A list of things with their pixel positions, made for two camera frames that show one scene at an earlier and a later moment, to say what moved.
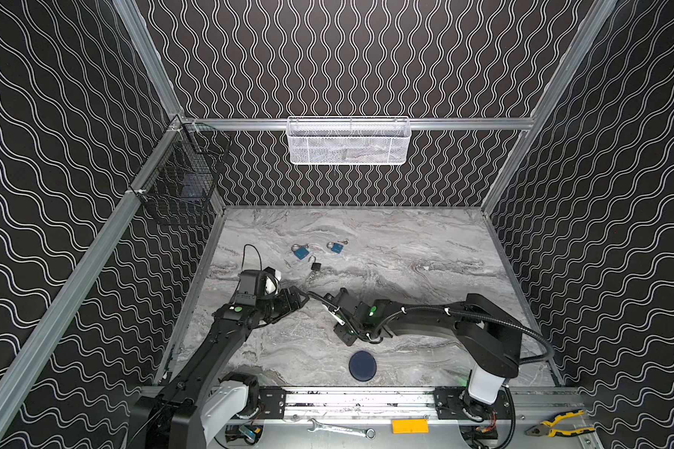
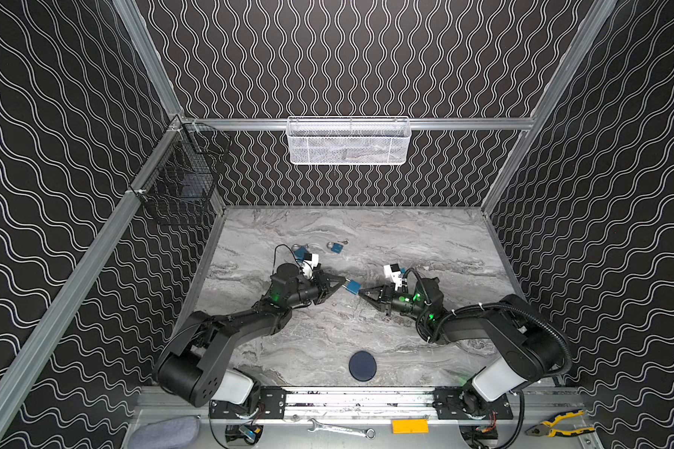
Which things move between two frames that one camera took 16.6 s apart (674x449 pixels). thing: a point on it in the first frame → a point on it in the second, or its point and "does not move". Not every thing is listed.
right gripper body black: [343, 309] → [386, 297]
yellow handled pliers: [545, 427] does not move
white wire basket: [348, 139] does not move
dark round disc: [362, 366] does not move
